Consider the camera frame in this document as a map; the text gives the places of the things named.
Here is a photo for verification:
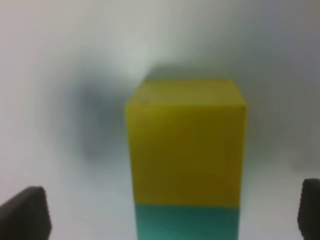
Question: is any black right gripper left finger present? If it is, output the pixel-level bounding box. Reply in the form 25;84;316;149
0;186;52;240

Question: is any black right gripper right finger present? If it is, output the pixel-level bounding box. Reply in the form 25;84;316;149
297;178;320;240

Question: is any teal cube block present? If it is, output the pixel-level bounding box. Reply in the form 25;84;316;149
135;204;240;240

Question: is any yellow cube block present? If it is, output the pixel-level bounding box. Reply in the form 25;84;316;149
125;79;247;208

